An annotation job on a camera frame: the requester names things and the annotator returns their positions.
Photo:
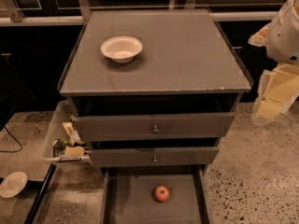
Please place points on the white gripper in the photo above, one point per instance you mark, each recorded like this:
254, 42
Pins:
284, 37

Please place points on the red apple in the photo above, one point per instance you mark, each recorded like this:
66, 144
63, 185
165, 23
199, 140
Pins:
161, 193

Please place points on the grey top drawer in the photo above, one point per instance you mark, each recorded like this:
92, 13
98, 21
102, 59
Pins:
149, 127

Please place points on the grey drawer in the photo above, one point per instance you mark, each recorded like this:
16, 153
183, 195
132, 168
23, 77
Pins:
161, 156
149, 127
128, 196

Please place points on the grey drawer cabinet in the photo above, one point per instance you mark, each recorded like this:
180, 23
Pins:
186, 66

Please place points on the grey middle drawer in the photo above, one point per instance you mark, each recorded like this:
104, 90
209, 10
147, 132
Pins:
161, 156

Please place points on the white bowl on counter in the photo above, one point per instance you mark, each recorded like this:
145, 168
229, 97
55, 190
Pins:
121, 49

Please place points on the grey bottom drawer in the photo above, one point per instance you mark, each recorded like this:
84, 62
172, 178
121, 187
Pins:
128, 196

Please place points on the clear plastic bin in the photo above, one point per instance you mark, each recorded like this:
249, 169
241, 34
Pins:
57, 131

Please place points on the yellow sponge in bin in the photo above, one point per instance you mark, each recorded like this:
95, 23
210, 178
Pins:
74, 151

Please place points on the green packet in bin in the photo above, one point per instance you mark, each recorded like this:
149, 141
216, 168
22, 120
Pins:
59, 146

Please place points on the black floor frame bar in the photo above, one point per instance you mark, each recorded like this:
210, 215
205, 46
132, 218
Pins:
43, 186

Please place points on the metal railing frame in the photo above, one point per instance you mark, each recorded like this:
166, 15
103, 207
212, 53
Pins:
78, 11

